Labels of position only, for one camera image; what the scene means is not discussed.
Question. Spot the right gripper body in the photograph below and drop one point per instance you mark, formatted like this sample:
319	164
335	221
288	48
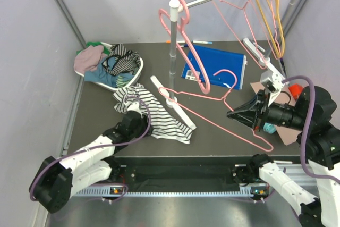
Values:
262	113

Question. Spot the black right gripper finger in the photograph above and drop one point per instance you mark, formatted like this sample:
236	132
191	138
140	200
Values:
251	107
249	119

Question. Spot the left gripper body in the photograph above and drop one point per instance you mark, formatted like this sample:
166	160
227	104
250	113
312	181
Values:
141	128

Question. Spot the black white striped tank top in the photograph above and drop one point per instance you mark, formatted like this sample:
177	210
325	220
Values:
164	125

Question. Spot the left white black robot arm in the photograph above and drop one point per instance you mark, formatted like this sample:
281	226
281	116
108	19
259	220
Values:
59	179

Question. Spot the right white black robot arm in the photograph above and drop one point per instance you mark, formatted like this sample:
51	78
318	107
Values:
319	152

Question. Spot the thick pink plastic hanger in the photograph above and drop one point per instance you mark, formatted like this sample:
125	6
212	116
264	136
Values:
179	15

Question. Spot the yellow plastic hanger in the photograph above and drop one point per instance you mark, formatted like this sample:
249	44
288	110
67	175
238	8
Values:
264	17

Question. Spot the teal headphones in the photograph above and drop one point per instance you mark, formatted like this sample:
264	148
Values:
269	128

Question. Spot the red small box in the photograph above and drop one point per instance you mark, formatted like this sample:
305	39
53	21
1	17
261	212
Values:
295	90

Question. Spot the white garment rack stand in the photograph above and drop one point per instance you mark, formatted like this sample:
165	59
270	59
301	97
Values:
170	98

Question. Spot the white laundry basket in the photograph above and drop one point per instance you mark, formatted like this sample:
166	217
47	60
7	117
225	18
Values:
132	82

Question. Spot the brown cardboard sheet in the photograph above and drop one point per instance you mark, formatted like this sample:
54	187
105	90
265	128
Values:
288	136

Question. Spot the blue folder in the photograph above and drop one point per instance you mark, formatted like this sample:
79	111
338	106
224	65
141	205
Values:
223	68

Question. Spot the blue garment in basket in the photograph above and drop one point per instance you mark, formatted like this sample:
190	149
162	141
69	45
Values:
100	75

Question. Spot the dark striped garment in basket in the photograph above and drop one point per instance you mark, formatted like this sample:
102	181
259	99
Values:
120	60

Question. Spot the pink garment in basket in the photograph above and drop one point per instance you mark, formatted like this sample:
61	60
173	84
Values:
89	58

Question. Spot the green garment in basket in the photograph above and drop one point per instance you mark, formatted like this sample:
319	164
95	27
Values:
93	45

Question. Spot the white marker pen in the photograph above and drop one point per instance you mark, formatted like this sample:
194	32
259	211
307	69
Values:
194	42

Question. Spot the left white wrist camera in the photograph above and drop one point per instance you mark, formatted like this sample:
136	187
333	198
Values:
134	107

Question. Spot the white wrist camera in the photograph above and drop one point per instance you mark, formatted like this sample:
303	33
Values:
134	107
273	83

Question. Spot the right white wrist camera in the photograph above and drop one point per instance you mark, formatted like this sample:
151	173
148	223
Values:
273	83

